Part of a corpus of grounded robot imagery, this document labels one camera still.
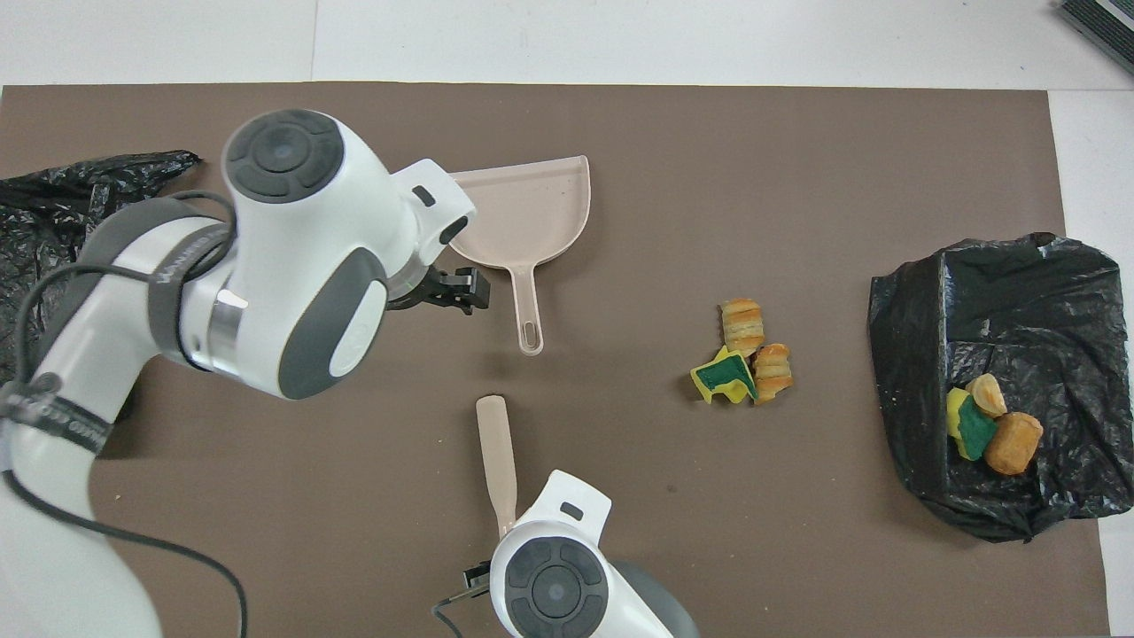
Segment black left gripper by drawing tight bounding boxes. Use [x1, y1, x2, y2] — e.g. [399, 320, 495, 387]
[385, 264, 492, 316]

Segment beige plastic dustpan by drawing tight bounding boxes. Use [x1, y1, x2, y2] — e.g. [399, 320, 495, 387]
[447, 155, 592, 357]

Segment beige hand brush black bristles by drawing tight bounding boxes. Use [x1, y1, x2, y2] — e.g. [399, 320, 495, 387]
[476, 395, 519, 540]

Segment curled green yellow sponge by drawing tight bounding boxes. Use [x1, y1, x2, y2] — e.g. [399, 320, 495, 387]
[690, 346, 759, 407]

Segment striped orange pastry roll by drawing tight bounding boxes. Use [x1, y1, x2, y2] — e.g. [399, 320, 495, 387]
[719, 298, 765, 358]
[751, 343, 795, 406]

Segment small yellow green sponge piece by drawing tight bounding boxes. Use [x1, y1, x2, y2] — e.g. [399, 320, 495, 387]
[945, 386, 999, 463]

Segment striped croissant piece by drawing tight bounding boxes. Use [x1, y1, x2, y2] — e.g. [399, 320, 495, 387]
[966, 373, 1008, 418]

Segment brown bread roll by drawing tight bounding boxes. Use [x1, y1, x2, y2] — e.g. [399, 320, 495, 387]
[984, 412, 1045, 477]

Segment black plastic trash bag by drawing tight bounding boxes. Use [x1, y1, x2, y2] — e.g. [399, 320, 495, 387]
[867, 232, 1124, 543]
[0, 150, 203, 426]

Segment brown table mat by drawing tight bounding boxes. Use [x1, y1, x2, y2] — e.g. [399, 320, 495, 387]
[0, 82, 1110, 638]

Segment dark grey ribbed object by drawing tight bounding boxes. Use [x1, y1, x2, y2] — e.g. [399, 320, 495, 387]
[1056, 0, 1134, 76]

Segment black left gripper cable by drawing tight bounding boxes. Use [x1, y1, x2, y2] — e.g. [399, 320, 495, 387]
[0, 191, 249, 638]

